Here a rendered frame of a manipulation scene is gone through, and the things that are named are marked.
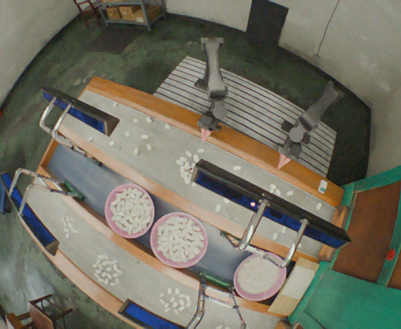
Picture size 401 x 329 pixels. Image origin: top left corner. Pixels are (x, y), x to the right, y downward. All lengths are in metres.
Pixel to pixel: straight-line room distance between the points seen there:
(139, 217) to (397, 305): 1.17
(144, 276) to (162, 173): 0.54
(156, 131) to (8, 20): 4.31
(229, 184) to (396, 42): 2.39
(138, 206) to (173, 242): 0.24
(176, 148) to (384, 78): 2.57
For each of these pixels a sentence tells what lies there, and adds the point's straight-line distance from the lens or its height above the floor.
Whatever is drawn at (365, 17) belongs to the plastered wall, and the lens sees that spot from 2.38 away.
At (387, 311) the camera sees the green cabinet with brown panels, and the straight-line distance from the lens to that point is 0.77.
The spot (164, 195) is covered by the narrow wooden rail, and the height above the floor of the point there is 0.76.
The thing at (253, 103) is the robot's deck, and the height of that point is 0.66.
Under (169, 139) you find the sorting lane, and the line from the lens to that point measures 0.99.
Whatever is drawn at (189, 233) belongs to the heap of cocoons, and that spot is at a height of 0.72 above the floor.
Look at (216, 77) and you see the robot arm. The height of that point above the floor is 1.03.
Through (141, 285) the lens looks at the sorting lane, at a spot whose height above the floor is 0.74.
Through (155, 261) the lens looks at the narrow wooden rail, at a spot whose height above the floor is 0.77.
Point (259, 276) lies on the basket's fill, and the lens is 1.01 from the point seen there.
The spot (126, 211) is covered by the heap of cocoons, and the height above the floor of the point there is 0.75.
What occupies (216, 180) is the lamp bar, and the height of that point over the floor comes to 1.10.
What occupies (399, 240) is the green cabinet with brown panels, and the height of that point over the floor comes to 1.26.
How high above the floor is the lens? 1.64
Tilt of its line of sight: 75 degrees down
